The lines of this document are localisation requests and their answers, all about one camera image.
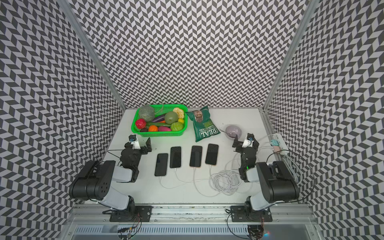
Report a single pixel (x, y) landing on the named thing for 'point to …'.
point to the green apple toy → (171, 117)
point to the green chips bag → (203, 127)
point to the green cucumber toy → (148, 124)
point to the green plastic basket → (168, 108)
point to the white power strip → (285, 149)
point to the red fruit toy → (140, 123)
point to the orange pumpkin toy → (153, 128)
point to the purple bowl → (232, 131)
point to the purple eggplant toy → (159, 118)
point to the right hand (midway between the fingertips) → (244, 138)
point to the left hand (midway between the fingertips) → (142, 139)
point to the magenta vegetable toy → (164, 128)
